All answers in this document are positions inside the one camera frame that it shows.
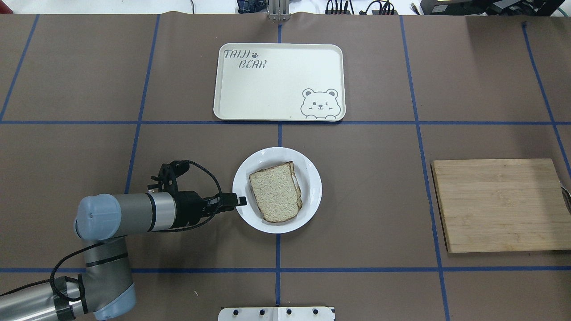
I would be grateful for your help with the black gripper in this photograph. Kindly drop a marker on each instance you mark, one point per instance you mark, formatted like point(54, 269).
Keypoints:
point(188, 208)

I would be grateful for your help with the bread slice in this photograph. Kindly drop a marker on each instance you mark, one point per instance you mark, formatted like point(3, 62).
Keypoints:
point(259, 186)
point(283, 188)

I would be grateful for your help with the white round plate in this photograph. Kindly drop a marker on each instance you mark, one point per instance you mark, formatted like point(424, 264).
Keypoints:
point(308, 179)

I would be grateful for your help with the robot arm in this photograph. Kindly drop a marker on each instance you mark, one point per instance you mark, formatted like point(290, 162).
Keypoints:
point(106, 288)

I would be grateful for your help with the bread slice under egg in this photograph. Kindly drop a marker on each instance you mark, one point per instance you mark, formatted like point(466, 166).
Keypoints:
point(283, 188)

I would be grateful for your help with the cream bear serving tray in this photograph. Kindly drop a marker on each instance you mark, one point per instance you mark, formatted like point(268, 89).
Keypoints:
point(290, 82)

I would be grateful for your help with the wooden cutting board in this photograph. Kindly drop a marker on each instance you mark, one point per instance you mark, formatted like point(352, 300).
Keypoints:
point(497, 205)

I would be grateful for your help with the dark equipment in background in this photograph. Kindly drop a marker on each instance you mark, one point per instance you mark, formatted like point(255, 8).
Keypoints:
point(490, 7)

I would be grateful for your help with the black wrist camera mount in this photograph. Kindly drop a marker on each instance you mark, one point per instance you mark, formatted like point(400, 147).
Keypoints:
point(166, 178)

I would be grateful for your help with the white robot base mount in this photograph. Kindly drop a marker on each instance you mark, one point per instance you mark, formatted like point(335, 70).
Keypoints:
point(296, 313)

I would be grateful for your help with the metal camera stand post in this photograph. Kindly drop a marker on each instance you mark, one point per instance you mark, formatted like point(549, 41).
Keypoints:
point(278, 10)

